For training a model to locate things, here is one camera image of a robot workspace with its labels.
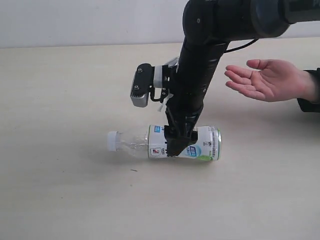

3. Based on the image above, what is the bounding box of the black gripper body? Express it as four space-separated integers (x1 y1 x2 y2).
165 95 204 138

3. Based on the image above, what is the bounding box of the clear bottle lime label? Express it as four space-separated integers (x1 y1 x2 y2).
106 125 222 162

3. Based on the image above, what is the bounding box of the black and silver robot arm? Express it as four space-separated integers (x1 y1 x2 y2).
164 0 320 157

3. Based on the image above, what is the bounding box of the black sleeved forearm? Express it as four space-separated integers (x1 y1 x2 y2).
297 67 320 113

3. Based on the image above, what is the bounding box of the open bare human hand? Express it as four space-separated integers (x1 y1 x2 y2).
224 59 303 103

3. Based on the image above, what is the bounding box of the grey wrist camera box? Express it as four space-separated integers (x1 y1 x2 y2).
130 57 179 108

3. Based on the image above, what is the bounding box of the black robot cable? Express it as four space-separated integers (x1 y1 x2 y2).
223 37 260 55

